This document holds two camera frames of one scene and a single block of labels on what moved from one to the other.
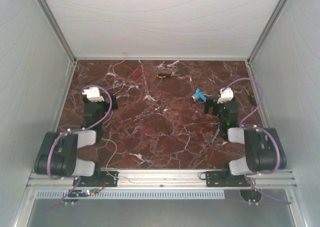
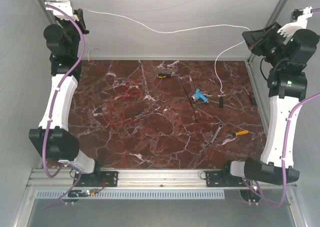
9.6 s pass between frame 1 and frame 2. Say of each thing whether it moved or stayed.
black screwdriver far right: stayed
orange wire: moved
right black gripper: moved
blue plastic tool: stayed
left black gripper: moved
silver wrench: stayed
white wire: moved
